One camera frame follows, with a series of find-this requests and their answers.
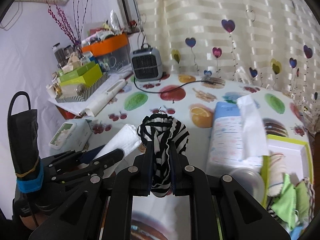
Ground heart patterned curtain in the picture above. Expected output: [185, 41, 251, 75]
[136, 0, 319, 133]

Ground green microfiber cloth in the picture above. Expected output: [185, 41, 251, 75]
[271, 173, 298, 230]

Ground green boxes in patterned tray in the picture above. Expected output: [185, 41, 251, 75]
[54, 61, 109, 103]

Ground rolled white paper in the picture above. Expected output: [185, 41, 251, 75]
[85, 79, 127, 117]

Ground blue white tissue pack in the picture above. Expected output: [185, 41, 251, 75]
[206, 101, 263, 177]

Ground orange lidded storage box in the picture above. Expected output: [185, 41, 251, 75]
[81, 33, 130, 73]

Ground purple flower branches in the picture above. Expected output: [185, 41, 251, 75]
[44, 0, 89, 51]

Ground white striped towel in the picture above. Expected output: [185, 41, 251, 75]
[267, 152, 287, 197]

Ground clear plastic round container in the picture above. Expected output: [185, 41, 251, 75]
[229, 167, 265, 204]

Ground grey portable heater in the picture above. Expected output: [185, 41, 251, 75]
[130, 43, 163, 82]

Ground wet wipes pack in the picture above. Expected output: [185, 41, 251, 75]
[49, 119, 92, 153]

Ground black heater cable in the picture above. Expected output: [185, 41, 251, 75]
[133, 76, 213, 94]

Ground lime green cardboard tray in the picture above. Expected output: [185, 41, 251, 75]
[260, 134, 315, 210]

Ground green patterned cloth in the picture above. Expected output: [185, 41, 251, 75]
[296, 178, 315, 224]

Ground black white striped cloth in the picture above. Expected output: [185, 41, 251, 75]
[266, 206, 281, 222]

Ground white plastic bag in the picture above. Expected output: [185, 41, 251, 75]
[236, 95, 269, 161]

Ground blue face masks stack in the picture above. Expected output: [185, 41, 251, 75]
[289, 223, 308, 240]

